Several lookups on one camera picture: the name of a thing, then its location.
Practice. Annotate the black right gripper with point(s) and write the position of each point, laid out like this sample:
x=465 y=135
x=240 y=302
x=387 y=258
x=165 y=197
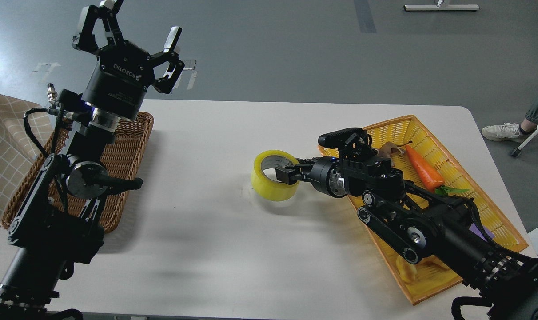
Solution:
x=316 y=170

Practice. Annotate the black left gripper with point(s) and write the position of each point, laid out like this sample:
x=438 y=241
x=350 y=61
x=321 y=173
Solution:
x=117 y=80

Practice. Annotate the yellow tape roll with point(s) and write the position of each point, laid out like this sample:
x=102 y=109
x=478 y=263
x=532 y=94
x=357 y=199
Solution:
x=265 y=187

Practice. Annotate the yellow plastic basket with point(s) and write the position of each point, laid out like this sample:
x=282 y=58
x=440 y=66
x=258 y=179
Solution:
x=431 y=279

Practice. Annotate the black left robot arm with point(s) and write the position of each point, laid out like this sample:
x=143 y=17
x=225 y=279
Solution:
x=58 y=222

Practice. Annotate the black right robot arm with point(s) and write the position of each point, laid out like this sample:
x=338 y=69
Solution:
x=417 y=223

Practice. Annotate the brown toy lion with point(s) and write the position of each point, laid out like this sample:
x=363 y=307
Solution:
x=389 y=148

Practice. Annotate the brown wicker basket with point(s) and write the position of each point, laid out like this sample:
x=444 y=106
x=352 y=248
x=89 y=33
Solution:
x=122 y=159

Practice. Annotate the orange toy carrot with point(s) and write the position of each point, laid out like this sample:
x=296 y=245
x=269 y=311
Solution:
x=432 y=180

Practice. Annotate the beige checkered cloth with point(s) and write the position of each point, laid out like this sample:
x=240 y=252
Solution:
x=17 y=152

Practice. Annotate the toy croissant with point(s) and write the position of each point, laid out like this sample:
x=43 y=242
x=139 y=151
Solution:
x=408 y=272

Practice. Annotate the white sneaker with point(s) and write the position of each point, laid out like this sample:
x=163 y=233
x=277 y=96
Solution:
x=506 y=131

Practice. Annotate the white metal stand base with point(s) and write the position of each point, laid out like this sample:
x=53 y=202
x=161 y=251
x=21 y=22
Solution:
x=441 y=6

